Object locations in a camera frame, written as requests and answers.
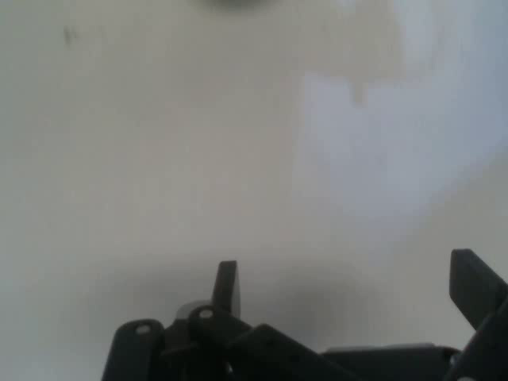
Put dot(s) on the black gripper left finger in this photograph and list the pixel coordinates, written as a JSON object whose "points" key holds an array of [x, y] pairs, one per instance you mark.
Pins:
{"points": [[226, 285]]}

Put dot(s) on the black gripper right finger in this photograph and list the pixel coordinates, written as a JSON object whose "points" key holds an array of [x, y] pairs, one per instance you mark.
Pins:
{"points": [[472, 282]]}

